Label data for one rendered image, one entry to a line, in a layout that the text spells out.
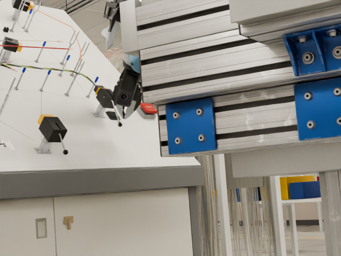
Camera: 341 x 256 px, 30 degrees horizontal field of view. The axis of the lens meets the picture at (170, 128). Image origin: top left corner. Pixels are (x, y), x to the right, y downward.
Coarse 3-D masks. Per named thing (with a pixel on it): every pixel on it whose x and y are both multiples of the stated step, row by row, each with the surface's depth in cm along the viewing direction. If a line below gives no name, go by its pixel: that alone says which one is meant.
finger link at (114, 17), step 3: (114, 12) 200; (117, 12) 200; (111, 15) 200; (114, 15) 199; (117, 15) 200; (111, 18) 200; (114, 18) 200; (117, 18) 200; (111, 21) 199; (114, 21) 200; (117, 21) 201; (111, 24) 200; (111, 27) 200; (108, 30) 201; (111, 30) 200
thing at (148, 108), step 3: (141, 105) 226; (144, 105) 226; (147, 105) 227; (150, 105) 228; (144, 108) 225; (147, 108) 225; (150, 108) 226; (153, 108) 227; (147, 111) 224; (150, 111) 225; (153, 111) 226; (156, 111) 227
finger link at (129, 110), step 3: (132, 99) 196; (132, 102) 196; (135, 102) 196; (132, 105) 197; (129, 108) 198; (132, 108) 197; (126, 111) 198; (129, 111) 198; (132, 111) 198; (126, 114) 199; (129, 114) 199; (126, 117) 201
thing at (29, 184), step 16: (0, 176) 161; (16, 176) 164; (32, 176) 167; (48, 176) 171; (64, 176) 175; (80, 176) 179; (96, 176) 183; (112, 176) 187; (128, 176) 191; (144, 176) 196; (160, 176) 201; (176, 176) 206; (192, 176) 212; (0, 192) 160; (16, 192) 163; (32, 192) 167; (48, 192) 170; (64, 192) 174; (80, 192) 178; (96, 192) 182
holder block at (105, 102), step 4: (100, 88) 207; (104, 88) 208; (100, 92) 207; (104, 92) 206; (112, 92) 209; (96, 96) 209; (100, 96) 207; (104, 96) 206; (108, 96) 205; (112, 96) 207; (100, 100) 207; (104, 100) 206; (108, 100) 205; (112, 100) 207; (104, 104) 205; (108, 104) 206; (112, 104) 207; (112, 108) 208
